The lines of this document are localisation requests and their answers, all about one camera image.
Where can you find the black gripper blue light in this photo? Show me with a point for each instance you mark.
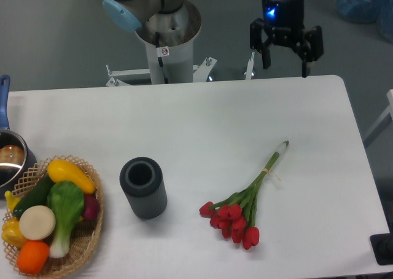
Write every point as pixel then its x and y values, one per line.
pixel 283 25

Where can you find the red tulip bouquet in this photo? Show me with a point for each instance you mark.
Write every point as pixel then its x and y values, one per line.
pixel 235 216

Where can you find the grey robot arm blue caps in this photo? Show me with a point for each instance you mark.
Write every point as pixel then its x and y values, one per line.
pixel 144 9

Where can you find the blue plastic bag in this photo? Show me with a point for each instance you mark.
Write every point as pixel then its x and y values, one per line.
pixel 368 11

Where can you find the dark grey ribbed vase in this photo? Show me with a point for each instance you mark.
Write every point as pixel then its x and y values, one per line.
pixel 141 180

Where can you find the black device at edge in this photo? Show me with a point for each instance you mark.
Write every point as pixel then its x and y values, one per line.
pixel 382 248

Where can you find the purple red radish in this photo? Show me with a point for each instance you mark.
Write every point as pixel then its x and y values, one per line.
pixel 91 208

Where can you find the yellow squash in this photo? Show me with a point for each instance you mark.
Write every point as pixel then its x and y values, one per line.
pixel 62 170

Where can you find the green bok choy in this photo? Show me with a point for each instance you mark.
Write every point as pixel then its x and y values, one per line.
pixel 66 200

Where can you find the woven wicker basket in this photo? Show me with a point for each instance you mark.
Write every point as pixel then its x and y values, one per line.
pixel 85 235

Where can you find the dark green cucumber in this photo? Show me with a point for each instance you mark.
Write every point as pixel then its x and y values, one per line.
pixel 36 196

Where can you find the orange fruit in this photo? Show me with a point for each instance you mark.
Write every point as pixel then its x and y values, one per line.
pixel 32 257

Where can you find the yellow bell pepper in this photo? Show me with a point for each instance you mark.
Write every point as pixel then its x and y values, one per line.
pixel 11 233

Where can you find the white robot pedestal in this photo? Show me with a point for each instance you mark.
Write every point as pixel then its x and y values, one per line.
pixel 168 40

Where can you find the white furniture frame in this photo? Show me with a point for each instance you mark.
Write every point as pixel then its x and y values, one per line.
pixel 380 124

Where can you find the blue handled saucepan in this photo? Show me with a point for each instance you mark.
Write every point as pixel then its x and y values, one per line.
pixel 16 156

